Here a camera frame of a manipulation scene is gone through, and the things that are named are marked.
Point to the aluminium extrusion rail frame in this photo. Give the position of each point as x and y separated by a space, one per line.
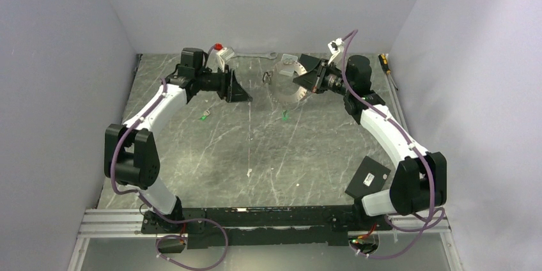
112 240

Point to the translucent white plastic box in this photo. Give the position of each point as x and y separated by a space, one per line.
290 58

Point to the silver open-end wrench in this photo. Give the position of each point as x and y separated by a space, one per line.
269 55

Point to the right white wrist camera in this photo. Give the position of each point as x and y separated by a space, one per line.
335 47

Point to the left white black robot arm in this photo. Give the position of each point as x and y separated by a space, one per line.
131 159

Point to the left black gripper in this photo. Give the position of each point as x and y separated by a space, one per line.
230 89

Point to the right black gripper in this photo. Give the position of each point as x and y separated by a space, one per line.
313 80

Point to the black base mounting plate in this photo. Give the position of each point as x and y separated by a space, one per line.
333 225

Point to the green plastic key tag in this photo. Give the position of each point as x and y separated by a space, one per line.
285 115

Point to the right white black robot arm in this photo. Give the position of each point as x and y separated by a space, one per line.
420 181

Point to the yellow black screwdriver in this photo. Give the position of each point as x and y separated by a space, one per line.
386 69

